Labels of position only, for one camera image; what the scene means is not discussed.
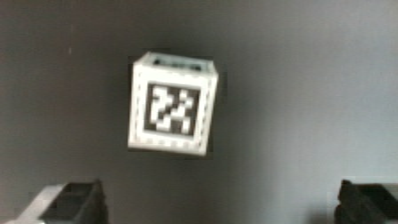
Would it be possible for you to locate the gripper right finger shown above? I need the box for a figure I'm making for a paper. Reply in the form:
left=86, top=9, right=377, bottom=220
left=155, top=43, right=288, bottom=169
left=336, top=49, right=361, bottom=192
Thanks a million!
left=335, top=180, right=398, bottom=224

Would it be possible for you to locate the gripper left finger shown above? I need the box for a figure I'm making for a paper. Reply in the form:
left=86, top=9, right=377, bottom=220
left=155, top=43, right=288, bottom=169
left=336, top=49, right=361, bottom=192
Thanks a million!
left=11, top=180, right=111, bottom=224

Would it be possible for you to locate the white chair leg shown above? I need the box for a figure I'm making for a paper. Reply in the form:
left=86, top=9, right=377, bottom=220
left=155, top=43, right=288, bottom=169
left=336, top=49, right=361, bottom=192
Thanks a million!
left=128, top=52, right=219, bottom=156

